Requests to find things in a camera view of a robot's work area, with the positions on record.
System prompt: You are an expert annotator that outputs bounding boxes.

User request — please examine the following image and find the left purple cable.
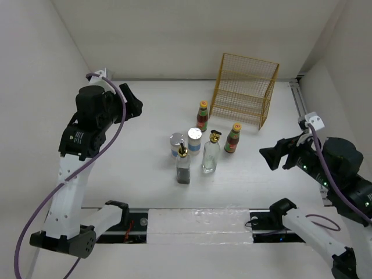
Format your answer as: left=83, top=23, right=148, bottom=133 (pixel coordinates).
left=13, top=73, right=128, bottom=279

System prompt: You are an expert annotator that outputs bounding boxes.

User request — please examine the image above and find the silver-lid shaker jar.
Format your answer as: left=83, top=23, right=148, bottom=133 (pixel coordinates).
left=170, top=133, right=185, bottom=159
left=187, top=127, right=202, bottom=155

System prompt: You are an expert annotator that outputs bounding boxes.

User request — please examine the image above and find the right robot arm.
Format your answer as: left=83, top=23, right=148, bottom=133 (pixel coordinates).
left=259, top=137, right=371, bottom=278

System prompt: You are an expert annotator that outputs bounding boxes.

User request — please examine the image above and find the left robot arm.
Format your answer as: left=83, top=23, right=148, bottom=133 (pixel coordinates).
left=30, top=83, right=143, bottom=259

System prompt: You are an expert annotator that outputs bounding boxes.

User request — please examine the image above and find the yellow wire rack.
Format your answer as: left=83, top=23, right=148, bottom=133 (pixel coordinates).
left=209, top=53, right=280, bottom=130

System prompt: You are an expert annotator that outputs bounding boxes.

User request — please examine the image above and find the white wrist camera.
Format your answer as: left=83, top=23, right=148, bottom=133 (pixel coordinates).
left=88, top=67, right=112, bottom=87
left=298, top=112, right=325, bottom=131

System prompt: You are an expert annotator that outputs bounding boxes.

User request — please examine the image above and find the sauce bottle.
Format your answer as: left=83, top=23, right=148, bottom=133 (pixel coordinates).
left=196, top=100, right=209, bottom=132
left=224, top=123, right=242, bottom=153

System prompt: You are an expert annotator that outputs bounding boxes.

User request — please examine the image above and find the dark soy bottle gold spout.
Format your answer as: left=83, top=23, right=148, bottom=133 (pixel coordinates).
left=176, top=143, right=191, bottom=184

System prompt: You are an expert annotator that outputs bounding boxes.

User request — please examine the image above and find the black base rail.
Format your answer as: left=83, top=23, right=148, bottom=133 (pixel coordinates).
left=98, top=208, right=302, bottom=245

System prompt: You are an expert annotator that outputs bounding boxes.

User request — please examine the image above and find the aluminium side rail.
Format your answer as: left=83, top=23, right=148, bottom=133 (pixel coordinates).
left=289, top=78, right=307, bottom=117

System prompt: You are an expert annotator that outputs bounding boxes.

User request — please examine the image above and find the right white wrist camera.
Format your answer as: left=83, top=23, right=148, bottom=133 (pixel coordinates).
left=298, top=112, right=325, bottom=131

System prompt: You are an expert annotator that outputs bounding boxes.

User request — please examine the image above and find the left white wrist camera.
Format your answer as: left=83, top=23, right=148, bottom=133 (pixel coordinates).
left=88, top=67, right=112, bottom=87

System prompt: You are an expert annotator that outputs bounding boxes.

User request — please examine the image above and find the clear oil bottle gold spout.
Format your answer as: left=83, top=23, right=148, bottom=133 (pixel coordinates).
left=202, top=130, right=221, bottom=174

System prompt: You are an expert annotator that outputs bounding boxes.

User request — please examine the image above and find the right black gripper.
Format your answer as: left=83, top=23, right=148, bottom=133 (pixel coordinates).
left=259, top=129, right=337, bottom=188

